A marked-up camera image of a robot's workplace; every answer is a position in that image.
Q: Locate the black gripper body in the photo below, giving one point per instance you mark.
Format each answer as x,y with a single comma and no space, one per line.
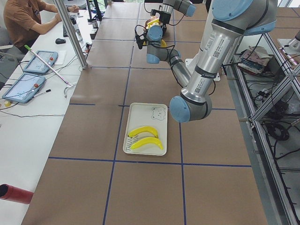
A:
163,19

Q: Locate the greenish yellow banana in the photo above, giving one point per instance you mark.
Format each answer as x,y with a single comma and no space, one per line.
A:
147,140

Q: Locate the large yellow banana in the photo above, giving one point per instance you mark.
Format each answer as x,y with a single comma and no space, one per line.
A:
162,44

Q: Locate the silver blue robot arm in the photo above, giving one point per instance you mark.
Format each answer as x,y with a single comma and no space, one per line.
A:
186,7
228,19

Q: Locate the steel cup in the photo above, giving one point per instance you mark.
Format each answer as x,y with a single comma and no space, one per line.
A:
94,24

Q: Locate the white bear tray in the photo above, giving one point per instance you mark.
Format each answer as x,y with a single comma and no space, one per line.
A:
146,114

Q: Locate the black computer mouse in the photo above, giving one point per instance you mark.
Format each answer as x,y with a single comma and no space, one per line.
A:
60,41

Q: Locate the blue teach pendant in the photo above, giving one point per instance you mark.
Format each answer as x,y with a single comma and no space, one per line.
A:
24,89
36,66

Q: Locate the seated person brown shirt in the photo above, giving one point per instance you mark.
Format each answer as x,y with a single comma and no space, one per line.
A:
23,21

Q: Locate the red fire extinguisher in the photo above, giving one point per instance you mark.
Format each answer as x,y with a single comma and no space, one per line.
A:
15,194

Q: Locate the aluminium frame post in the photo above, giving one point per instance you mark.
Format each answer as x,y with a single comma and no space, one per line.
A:
70,31

